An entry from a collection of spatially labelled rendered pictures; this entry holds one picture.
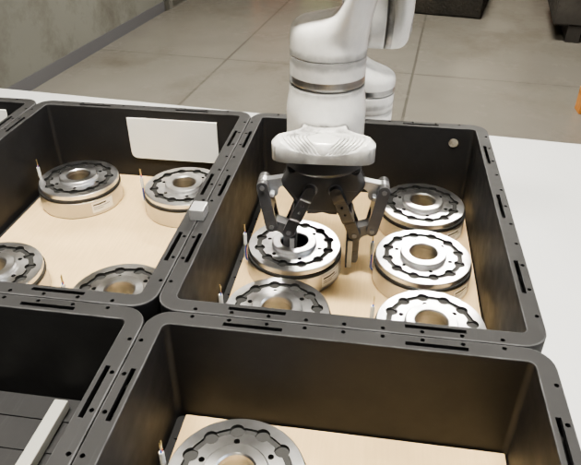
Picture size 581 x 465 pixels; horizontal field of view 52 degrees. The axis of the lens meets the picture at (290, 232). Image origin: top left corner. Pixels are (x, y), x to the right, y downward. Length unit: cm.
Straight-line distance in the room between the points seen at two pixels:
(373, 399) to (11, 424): 30
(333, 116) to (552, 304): 48
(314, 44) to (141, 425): 33
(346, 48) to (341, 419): 31
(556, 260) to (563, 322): 14
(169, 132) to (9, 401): 42
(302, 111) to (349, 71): 6
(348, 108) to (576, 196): 70
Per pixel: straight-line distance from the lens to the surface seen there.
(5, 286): 55
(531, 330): 49
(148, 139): 86
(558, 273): 97
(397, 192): 78
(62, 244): 77
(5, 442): 56
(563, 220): 110
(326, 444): 51
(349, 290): 65
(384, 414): 50
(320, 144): 52
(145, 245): 74
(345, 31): 53
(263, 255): 65
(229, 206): 64
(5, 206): 83
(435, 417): 50
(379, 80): 97
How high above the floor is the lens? 124
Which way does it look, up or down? 34 degrees down
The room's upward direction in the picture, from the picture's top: straight up
